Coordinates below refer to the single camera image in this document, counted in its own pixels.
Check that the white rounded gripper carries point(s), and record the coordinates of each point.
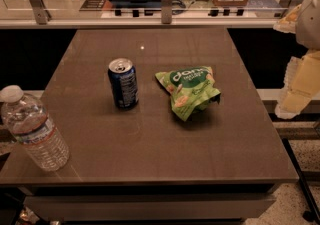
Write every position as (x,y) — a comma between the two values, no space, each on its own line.
(309,22)

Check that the clear plastic water bottle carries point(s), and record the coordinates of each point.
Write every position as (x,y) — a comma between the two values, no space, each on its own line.
(29,122)

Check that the green snack bag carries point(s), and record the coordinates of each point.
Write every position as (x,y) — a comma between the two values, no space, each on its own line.
(191,89)

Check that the blue soda can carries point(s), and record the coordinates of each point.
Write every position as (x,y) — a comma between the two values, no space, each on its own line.
(122,76)

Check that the left metal railing bracket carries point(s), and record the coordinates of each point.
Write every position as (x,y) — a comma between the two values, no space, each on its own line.
(41,13)

